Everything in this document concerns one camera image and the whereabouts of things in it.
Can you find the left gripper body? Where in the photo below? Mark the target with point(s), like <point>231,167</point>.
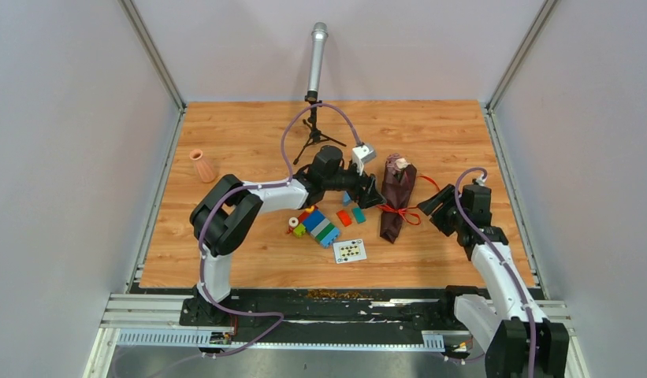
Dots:
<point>352,183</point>

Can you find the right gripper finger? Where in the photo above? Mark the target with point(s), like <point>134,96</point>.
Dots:
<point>444,220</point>
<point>437,202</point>

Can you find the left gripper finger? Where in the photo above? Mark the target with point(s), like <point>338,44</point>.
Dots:
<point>365,199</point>
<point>372,187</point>

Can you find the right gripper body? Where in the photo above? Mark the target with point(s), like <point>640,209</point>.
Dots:
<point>456,216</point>

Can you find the red ribbon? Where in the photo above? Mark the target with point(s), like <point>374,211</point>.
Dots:
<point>408,214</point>

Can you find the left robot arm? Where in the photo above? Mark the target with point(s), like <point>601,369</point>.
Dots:
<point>222,220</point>

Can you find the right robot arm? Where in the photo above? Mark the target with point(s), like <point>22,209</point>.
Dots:
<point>516,336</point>

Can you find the pink ribbed vase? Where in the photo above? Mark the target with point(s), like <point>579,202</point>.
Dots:
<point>204,168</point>

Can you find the teal toy block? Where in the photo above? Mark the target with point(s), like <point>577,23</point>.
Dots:
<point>358,215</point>

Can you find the blue sloped toy block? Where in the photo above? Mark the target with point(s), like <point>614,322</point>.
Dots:
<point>346,200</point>

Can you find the orange toy block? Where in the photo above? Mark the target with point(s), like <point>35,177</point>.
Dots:
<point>344,217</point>

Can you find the multicolour toy brick car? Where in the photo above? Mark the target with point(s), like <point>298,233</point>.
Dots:
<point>318,226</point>

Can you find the nine of spades card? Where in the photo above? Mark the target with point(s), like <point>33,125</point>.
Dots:
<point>349,251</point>

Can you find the black tripod stand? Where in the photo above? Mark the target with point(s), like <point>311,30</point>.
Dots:
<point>316,136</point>

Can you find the green toy block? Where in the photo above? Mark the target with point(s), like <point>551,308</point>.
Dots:
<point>299,231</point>

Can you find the silver microphone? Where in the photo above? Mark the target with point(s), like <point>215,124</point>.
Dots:
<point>319,36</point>

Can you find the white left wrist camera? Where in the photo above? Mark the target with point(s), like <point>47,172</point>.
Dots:
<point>361,155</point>

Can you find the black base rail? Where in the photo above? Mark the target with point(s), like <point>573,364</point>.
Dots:
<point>336,313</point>

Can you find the white slotted cable duct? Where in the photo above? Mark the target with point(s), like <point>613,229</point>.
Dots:
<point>422,342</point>

